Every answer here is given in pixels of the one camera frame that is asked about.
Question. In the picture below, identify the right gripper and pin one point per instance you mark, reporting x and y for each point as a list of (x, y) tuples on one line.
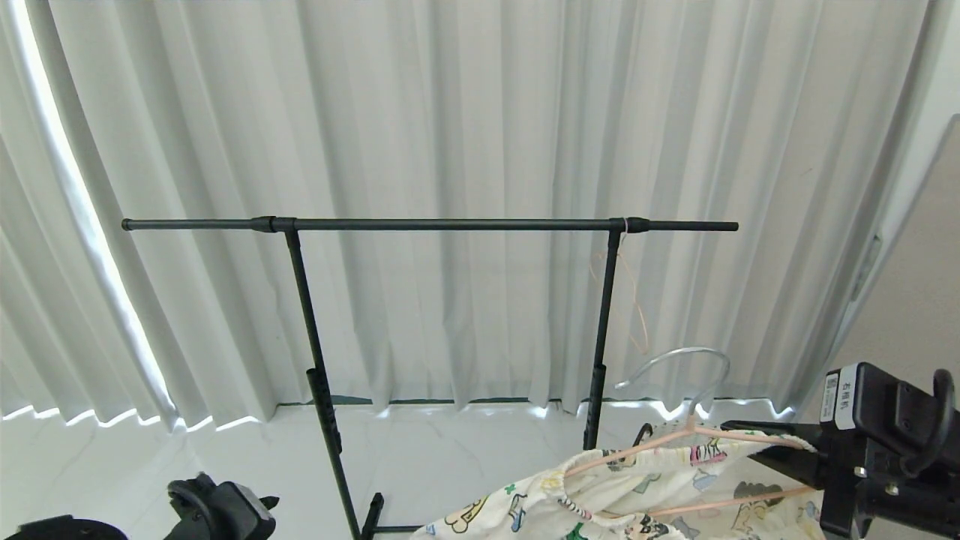
[(870, 450)]

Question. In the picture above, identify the cream printed garment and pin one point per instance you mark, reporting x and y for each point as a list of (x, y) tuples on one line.
[(660, 480)]

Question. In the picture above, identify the pink clothes hanger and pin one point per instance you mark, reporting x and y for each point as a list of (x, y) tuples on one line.
[(675, 352), (637, 315)]

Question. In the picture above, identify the black clothes rack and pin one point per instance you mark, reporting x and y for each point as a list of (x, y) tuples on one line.
[(450, 224)]

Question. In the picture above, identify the white curtain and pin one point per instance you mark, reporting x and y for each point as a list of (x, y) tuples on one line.
[(450, 112)]

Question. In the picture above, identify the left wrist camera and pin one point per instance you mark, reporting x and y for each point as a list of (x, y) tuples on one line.
[(225, 510)]

